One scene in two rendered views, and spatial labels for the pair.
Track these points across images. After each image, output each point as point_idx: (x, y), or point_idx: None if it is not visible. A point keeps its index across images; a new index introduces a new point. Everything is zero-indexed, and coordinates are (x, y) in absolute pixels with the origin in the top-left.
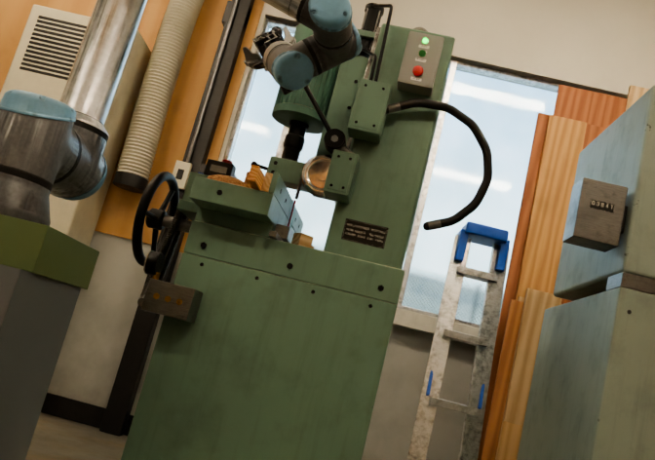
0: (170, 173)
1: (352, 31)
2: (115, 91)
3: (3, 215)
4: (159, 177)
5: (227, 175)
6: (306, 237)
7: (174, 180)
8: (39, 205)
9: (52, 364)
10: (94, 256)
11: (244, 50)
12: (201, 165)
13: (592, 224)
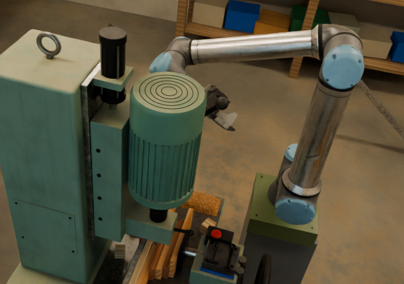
0: (264, 264)
1: (159, 59)
2: (294, 158)
3: (276, 176)
4: (266, 254)
5: (205, 194)
6: None
7: (260, 278)
8: (273, 182)
9: None
10: (249, 216)
11: (235, 116)
12: (240, 248)
13: None
